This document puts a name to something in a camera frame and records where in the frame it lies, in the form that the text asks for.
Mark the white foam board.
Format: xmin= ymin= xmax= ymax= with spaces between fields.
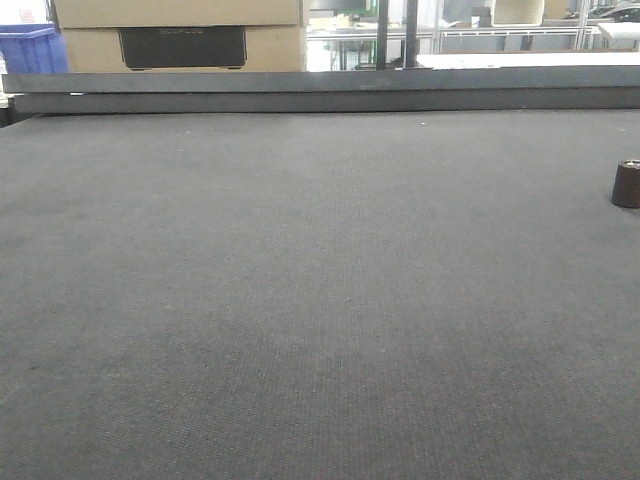
xmin=416 ymin=51 xmax=640 ymax=70

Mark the large cardboard box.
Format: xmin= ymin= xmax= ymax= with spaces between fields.
xmin=52 ymin=0 xmax=308 ymax=73

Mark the blue plastic crate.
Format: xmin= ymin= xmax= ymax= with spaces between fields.
xmin=1 ymin=23 xmax=69 ymax=74

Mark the dark brown cylindrical capacitor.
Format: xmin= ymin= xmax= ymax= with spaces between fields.
xmin=611 ymin=159 xmax=640 ymax=209

